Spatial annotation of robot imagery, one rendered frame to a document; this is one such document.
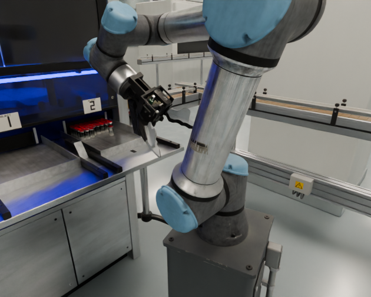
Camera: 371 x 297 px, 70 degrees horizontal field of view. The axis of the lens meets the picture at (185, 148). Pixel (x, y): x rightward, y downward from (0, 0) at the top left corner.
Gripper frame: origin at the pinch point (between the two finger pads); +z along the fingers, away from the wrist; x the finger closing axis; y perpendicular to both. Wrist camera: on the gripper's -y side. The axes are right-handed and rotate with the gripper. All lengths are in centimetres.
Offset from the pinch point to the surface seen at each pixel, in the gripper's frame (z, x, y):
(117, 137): -29, 13, -50
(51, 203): -13.7, -28.7, -24.6
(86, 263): 1, -23, -105
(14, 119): -52, -18, -40
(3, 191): -27, -35, -31
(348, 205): 77, 84, -44
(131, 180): -15, 18, -83
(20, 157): -42, -23, -49
